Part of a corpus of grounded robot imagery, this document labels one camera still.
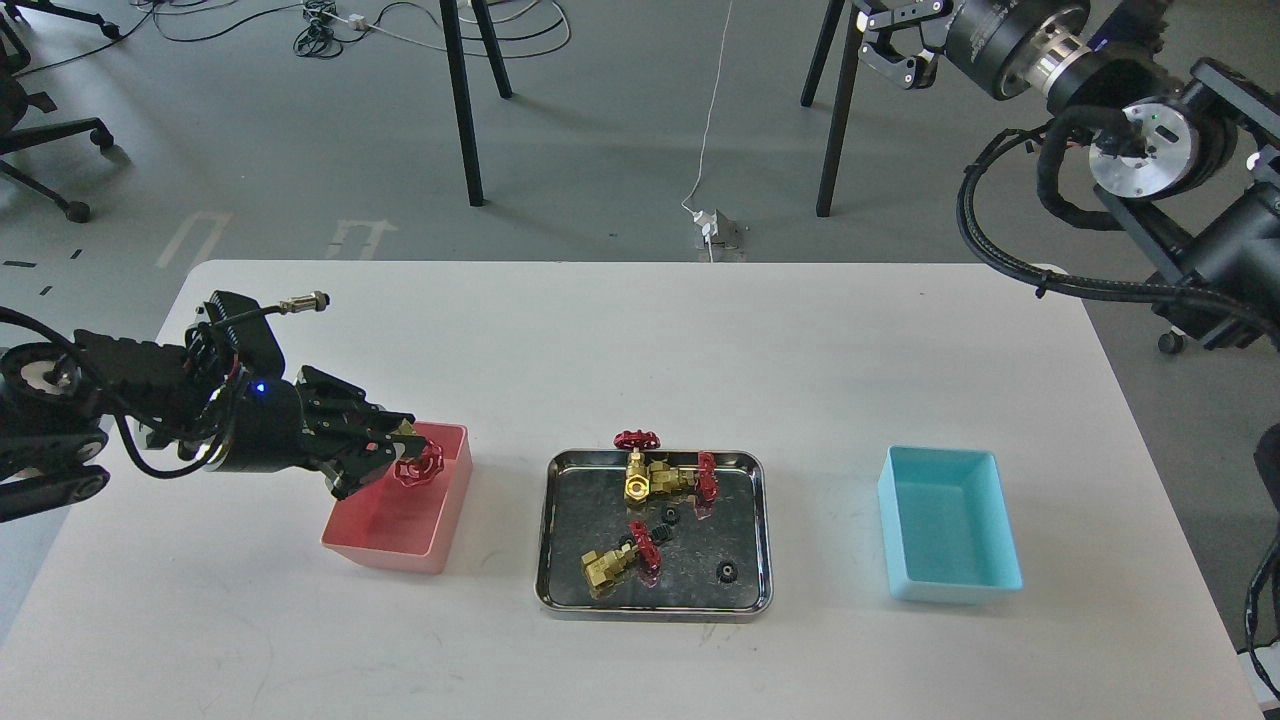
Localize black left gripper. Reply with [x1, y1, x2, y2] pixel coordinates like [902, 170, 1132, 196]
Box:
[206, 366, 426, 501]

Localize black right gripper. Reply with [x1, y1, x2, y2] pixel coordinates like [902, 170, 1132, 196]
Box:
[852, 1, 1091, 101]

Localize brass valve red handle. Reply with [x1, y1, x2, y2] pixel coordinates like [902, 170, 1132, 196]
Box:
[648, 451, 721, 505]
[580, 521, 663, 600]
[614, 429, 660, 503]
[390, 423, 445, 487]

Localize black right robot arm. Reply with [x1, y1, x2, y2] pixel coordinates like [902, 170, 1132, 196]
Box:
[817, 1, 1277, 354]

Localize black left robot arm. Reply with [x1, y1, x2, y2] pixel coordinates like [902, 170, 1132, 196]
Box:
[1, 291, 444, 521]

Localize pink plastic box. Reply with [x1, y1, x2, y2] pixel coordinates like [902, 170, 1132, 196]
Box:
[320, 421, 474, 574]

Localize light blue plastic box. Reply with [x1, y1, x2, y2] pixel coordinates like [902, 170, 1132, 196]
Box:
[877, 445, 1024, 605]

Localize black table legs right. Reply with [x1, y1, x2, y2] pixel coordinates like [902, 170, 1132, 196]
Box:
[800, 1, 865, 218]

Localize white power adapter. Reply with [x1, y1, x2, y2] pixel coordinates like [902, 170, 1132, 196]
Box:
[692, 210, 742, 249]

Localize shiny metal tray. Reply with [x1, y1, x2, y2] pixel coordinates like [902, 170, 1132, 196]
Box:
[535, 448, 773, 621]

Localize black office chair base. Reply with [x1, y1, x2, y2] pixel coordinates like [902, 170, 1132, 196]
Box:
[1, 20, 115, 224]

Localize brass valve upright red handle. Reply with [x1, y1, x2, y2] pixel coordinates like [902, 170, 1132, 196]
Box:
[614, 429, 660, 503]

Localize white cable on floor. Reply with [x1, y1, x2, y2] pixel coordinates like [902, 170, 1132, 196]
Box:
[682, 0, 733, 263]

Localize black cables on floor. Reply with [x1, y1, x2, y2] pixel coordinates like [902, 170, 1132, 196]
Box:
[131, 0, 573, 61]

